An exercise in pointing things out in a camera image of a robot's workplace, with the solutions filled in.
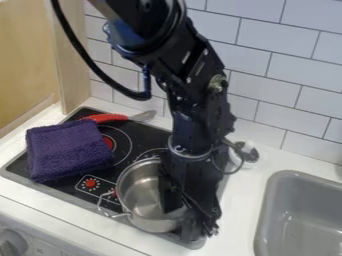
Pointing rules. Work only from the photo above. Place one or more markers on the purple cloth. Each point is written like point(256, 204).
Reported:
point(67, 150)

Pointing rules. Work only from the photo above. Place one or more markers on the white toy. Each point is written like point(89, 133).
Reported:
point(249, 147)

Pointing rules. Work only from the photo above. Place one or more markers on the toy sink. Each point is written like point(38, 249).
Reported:
point(302, 216)

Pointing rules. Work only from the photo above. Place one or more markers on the silver pot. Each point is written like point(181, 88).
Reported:
point(141, 195)

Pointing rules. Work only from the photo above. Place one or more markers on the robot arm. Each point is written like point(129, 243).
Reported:
point(187, 66)

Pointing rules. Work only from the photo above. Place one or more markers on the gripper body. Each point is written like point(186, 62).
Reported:
point(196, 180)

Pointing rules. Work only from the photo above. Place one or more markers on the toy stove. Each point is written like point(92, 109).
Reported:
point(140, 136)

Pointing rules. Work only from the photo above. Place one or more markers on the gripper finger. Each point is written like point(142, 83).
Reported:
point(171, 199)
point(192, 230)

